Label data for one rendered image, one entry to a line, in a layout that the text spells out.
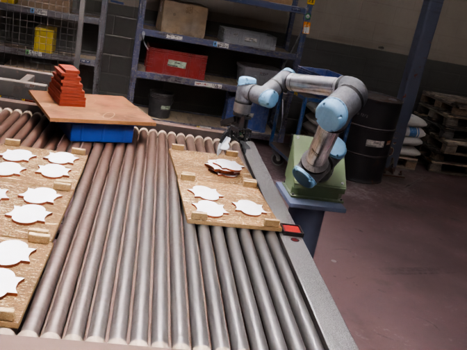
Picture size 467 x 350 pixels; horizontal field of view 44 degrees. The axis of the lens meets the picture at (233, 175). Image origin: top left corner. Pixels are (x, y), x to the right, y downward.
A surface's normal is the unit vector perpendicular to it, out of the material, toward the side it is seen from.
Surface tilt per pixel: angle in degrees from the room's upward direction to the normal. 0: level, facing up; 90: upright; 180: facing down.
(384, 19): 90
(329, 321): 0
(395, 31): 90
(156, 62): 90
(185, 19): 90
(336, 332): 0
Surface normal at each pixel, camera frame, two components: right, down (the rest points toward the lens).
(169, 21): 0.43, 0.26
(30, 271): 0.18, -0.93
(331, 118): -0.65, 0.51
